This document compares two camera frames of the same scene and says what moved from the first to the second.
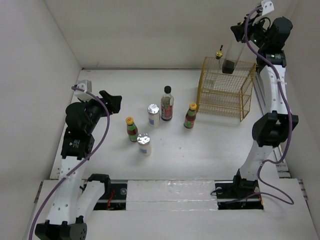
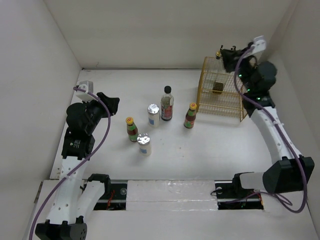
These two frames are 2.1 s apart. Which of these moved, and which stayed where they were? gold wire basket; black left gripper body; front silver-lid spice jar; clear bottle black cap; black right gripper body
Moved: black right gripper body
Stayed: black left gripper body; clear bottle black cap; front silver-lid spice jar; gold wire basket
